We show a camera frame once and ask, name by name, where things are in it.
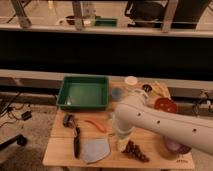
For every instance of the white round lid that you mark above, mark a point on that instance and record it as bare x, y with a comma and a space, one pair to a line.
131, 80

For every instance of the yellow corn toy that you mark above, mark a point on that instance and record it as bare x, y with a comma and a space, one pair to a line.
159, 89

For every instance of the wooden table board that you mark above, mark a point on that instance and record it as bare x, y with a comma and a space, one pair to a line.
59, 151

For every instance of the purple bowl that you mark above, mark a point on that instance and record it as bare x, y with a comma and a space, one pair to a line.
176, 147

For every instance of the blue plastic cup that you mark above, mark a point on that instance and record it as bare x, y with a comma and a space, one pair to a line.
116, 94

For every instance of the small metal cup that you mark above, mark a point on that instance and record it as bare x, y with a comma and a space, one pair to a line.
147, 87

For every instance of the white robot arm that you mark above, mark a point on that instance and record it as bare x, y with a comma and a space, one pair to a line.
132, 112

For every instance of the grey-blue towel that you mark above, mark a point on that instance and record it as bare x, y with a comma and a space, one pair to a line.
94, 150

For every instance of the bunch of dark grapes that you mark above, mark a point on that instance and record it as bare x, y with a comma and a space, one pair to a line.
134, 150

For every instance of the red bowl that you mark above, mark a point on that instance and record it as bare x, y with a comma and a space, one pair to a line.
165, 104

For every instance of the green plastic tray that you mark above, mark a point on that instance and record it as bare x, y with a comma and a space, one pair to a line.
84, 93

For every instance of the orange carrot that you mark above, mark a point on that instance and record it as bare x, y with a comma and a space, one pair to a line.
97, 124

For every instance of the black handled knife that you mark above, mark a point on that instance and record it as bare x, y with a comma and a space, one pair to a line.
77, 142

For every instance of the black office chair base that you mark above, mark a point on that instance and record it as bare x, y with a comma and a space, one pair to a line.
19, 139

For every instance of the black power adapter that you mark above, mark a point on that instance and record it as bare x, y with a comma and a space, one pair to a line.
26, 115

